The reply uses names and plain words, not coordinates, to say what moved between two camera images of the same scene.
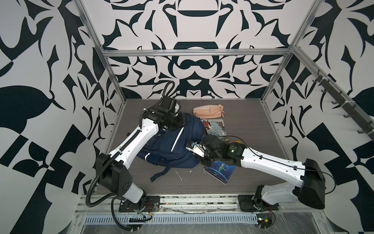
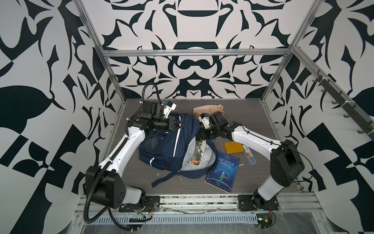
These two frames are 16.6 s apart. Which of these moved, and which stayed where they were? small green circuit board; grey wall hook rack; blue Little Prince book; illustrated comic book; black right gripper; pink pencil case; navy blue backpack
Moved: navy blue backpack; black right gripper; illustrated comic book; blue Little Prince book
Stayed: grey wall hook rack; pink pencil case; small green circuit board
